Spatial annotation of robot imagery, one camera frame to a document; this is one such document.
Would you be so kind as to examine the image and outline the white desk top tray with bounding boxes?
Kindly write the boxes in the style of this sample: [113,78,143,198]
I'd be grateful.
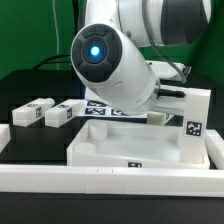
[67,119,210,169]

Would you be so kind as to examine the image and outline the white right fence bar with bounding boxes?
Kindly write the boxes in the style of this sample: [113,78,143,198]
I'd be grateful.
[205,130,224,170]

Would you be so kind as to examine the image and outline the white front fence bar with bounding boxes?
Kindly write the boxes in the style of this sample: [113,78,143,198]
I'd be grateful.
[0,165,224,197]

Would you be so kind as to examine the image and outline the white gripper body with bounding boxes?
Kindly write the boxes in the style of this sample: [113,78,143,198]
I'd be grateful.
[153,85,186,116]

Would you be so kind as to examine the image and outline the white fence bar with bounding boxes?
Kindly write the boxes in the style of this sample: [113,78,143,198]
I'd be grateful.
[0,165,224,197]
[205,130,224,170]
[0,124,10,153]

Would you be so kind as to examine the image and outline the black thick cable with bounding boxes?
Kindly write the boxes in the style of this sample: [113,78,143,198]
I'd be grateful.
[31,53,75,71]

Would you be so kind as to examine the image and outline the white marker sheet with tags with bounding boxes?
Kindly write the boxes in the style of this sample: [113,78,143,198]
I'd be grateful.
[78,100,147,119]

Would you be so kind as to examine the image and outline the thin white cable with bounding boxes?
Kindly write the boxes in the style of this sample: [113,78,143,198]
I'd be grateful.
[52,0,61,71]

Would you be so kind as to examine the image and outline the white left fence bar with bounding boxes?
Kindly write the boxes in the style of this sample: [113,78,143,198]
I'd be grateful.
[0,124,10,153]

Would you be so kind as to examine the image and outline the black cable post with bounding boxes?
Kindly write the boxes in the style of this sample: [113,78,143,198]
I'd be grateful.
[72,0,83,34]

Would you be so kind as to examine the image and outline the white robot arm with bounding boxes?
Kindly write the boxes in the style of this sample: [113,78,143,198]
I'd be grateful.
[71,0,211,115]

